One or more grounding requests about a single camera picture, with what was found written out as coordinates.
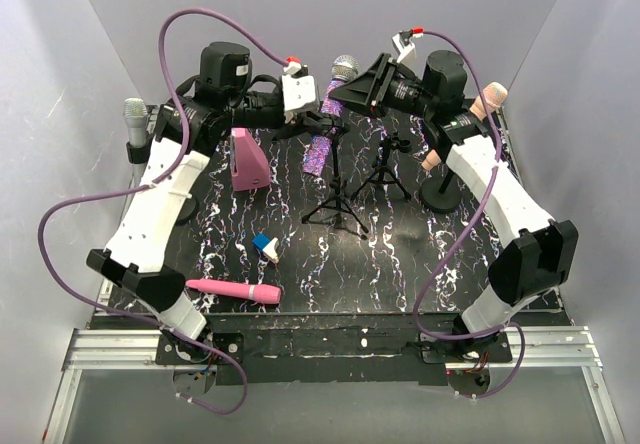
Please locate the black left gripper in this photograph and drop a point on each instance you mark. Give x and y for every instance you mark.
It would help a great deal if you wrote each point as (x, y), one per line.
(299, 121)

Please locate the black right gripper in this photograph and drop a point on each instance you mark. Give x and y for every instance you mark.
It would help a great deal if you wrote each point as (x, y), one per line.
(366, 91)

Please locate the purple glitter microphone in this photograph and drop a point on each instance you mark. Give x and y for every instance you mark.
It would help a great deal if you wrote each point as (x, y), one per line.
(344, 69)

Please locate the black tripod shock-mount stand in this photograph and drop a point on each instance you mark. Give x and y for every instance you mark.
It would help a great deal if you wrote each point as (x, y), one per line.
(337, 200)

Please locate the black tripod microphone stand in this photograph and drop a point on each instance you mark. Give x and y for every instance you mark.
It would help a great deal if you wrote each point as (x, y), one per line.
(382, 174)

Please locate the pink plastic microphone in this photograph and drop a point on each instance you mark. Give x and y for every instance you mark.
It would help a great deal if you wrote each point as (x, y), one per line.
(260, 293)

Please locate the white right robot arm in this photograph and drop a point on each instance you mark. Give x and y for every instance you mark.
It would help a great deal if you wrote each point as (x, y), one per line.
(537, 250)

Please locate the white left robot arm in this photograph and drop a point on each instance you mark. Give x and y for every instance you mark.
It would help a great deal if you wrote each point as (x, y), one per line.
(188, 128)

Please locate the black round-base stand right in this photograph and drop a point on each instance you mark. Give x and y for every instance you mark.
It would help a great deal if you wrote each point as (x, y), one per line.
(441, 194)

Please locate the black round-base stand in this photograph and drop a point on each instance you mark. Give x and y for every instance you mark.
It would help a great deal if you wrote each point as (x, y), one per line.
(138, 156)
(441, 194)

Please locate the beige microphone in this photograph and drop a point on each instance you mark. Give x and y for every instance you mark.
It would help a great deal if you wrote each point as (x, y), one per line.
(491, 98)

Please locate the silver microphone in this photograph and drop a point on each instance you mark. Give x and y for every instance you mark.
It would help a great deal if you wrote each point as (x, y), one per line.
(136, 119)

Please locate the black round-base stand left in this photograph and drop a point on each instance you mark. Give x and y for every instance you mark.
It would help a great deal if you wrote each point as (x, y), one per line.
(138, 156)

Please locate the pink wedge-shaped box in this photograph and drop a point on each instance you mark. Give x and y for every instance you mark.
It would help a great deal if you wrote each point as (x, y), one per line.
(249, 166)

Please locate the blue and white small block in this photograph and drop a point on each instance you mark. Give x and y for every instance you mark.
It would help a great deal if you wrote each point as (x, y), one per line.
(267, 247)

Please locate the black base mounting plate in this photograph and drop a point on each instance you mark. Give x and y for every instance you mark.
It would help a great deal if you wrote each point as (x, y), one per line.
(325, 348)

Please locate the aluminium frame rail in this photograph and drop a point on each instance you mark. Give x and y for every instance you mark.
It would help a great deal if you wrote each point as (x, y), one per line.
(122, 382)

